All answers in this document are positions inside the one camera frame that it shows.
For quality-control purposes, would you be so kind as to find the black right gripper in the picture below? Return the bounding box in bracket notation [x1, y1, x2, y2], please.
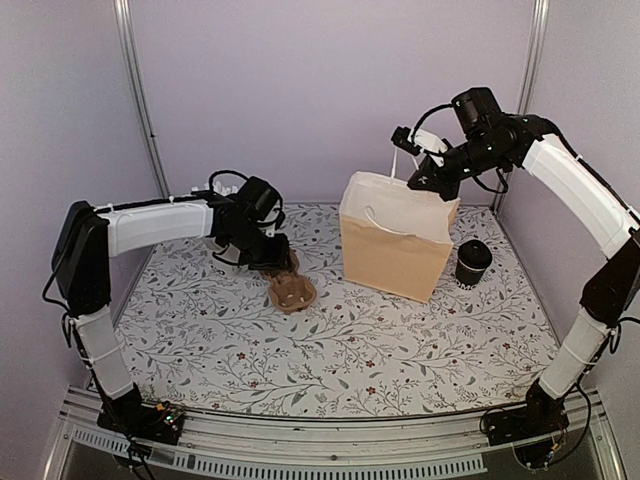
[407, 134, 508, 201]

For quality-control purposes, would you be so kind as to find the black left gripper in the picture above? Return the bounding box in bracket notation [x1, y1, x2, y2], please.
[225, 223, 294, 271]

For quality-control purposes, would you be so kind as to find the brown pulp cup carrier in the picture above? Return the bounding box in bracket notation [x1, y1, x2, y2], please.
[261, 269, 317, 314]

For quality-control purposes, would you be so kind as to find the kraft paper takeout bag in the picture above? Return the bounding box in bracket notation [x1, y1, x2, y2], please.
[339, 155, 460, 303]

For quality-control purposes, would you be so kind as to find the black paper coffee cup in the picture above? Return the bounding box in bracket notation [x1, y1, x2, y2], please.
[454, 259, 488, 290]

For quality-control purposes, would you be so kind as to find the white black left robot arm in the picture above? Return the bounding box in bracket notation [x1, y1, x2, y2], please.
[41, 172, 293, 445]

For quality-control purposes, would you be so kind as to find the white cup holding straws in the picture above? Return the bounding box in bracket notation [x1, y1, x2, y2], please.
[211, 240, 246, 268]

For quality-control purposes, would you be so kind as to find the white wrapped straws bundle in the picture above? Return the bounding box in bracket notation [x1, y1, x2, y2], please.
[191, 180, 239, 196]

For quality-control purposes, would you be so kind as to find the floral patterned table mat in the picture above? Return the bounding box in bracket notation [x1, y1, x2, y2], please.
[117, 205, 557, 418]

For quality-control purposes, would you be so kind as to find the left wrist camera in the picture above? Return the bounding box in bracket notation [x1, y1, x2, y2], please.
[257, 199, 286, 237]

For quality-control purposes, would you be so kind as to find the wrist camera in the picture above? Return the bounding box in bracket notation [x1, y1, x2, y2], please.
[391, 126, 451, 167]
[257, 199, 286, 237]

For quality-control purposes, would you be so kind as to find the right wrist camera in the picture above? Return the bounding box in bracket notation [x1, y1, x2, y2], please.
[391, 126, 451, 167]

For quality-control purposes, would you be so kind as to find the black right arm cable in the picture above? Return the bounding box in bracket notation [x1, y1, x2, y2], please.
[409, 102, 511, 196]

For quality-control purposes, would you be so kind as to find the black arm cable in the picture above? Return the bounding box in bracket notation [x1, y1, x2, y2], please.
[409, 102, 511, 196]
[206, 169, 251, 194]

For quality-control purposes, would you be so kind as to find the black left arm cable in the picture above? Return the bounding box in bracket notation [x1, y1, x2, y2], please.
[206, 169, 251, 194]

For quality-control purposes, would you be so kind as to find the right aluminium frame post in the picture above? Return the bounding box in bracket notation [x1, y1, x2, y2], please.
[491, 0, 550, 211]

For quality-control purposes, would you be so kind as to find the aluminium frame post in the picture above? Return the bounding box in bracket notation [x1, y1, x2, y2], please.
[113, 0, 171, 197]
[491, 0, 550, 211]

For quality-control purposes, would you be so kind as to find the front aluminium rail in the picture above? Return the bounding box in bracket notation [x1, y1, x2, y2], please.
[43, 388, 630, 479]

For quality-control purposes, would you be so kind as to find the left aluminium frame post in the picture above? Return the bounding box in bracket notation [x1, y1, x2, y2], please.
[113, 0, 171, 197]

